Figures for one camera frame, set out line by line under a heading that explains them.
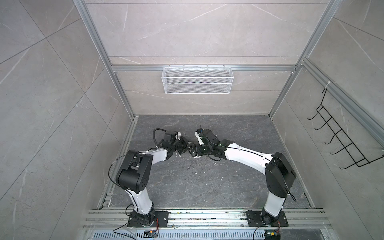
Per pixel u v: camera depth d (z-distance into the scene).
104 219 0.75
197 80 1.00
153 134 0.80
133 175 0.48
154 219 0.73
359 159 0.59
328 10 0.70
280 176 0.47
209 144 0.66
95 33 0.76
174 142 0.79
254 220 0.73
